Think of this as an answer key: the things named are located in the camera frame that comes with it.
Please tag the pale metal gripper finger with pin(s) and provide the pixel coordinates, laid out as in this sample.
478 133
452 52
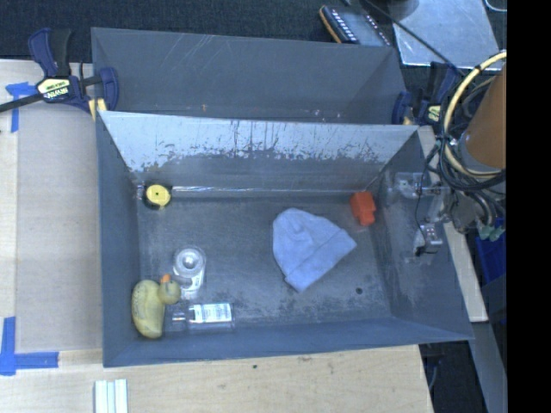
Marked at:
430 235
406 184

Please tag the orange plastic block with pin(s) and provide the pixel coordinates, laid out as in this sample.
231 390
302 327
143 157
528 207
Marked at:
363 209

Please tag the light blue knit cap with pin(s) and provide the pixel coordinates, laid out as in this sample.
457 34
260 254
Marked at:
307 248

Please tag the grey metal bin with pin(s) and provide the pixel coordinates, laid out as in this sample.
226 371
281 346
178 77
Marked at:
241 239

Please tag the clear glass jar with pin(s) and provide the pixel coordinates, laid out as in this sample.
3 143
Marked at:
189 269

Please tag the clear plastic bottle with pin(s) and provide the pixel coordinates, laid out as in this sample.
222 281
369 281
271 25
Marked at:
208 315

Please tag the yellow and black tape measure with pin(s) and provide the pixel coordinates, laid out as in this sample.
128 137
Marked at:
157 195

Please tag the yellow rubber duck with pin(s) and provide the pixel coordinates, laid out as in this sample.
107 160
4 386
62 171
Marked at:
148 310

